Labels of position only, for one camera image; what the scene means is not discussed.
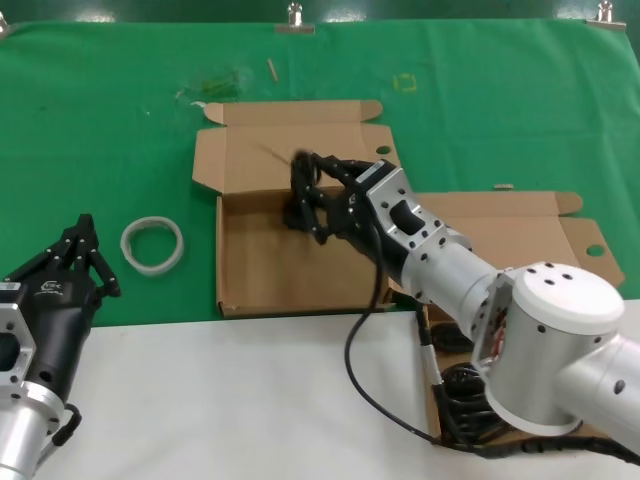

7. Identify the clear adhesive tape roll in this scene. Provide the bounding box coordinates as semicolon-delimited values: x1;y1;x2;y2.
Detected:
119;215;185;277

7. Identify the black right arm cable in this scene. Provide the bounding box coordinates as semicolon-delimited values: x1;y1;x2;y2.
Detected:
344;219;640;466

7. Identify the black power cord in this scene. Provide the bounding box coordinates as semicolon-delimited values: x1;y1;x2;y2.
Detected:
281;148;332;242
436;363;507;446
429;321;474;354

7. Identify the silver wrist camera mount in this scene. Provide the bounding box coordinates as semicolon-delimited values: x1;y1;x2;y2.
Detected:
0;287;38;389
365;165;448;252

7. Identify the green table cloth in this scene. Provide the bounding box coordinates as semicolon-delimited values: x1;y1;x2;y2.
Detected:
0;18;640;330

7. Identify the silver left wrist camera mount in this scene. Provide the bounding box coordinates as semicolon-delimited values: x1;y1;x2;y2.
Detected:
0;287;38;389

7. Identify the black cable with silver connector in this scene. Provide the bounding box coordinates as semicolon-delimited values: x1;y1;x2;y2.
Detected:
416;303;444;392

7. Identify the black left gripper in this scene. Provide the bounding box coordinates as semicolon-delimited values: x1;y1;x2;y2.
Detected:
0;214;123;400

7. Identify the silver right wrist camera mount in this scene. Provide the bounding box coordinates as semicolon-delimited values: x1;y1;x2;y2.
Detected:
365;165;448;252

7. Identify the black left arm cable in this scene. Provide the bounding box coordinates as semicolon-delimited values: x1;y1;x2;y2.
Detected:
48;401;83;452

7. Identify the silver binder clip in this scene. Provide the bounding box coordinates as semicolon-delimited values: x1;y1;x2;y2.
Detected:
274;2;317;36
585;0;627;31

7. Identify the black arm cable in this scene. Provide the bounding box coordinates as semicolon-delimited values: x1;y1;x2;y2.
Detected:
48;401;83;452
344;219;640;466

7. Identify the brown open cardboard box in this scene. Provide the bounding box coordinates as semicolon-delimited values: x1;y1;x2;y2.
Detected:
388;190;627;447
191;99;403;319

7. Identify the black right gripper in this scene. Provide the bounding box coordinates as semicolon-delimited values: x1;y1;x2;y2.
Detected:
298;153;410;284

